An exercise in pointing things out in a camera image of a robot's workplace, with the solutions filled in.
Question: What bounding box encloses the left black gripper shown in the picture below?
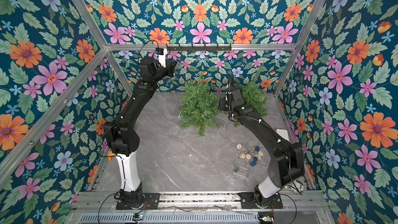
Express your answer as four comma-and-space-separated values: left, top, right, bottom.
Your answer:
150, 61, 177, 85

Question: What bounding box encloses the green christmas tree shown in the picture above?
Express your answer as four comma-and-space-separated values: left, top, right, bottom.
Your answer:
239, 69, 267, 117
178, 74, 221, 138

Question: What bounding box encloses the rattan ball string light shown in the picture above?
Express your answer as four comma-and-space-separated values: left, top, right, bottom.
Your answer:
235, 139, 269, 167

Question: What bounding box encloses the clear battery box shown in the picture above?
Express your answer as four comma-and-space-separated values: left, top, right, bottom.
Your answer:
233, 163, 250, 178

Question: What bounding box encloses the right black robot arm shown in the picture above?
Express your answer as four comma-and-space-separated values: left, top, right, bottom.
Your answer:
219, 74, 305, 208

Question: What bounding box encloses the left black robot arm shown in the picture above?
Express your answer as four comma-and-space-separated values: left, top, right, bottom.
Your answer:
104, 58, 177, 209

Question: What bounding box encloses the white rectangular box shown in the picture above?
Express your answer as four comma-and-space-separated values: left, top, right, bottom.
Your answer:
276, 129, 290, 142

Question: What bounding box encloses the orange shark plush toy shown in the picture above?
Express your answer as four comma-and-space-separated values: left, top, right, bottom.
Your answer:
107, 150, 115, 161

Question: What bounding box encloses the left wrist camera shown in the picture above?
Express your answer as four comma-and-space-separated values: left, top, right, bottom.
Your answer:
155, 48, 167, 68

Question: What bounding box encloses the black hook rail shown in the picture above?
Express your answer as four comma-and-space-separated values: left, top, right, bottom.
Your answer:
166, 44, 232, 52

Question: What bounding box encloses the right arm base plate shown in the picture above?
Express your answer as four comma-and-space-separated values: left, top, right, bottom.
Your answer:
238, 192, 283, 209

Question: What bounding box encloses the white slotted cable duct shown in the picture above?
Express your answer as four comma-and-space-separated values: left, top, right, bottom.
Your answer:
75, 212, 259, 224

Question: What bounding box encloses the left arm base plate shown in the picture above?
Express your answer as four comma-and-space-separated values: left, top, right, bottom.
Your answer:
116, 193, 160, 211

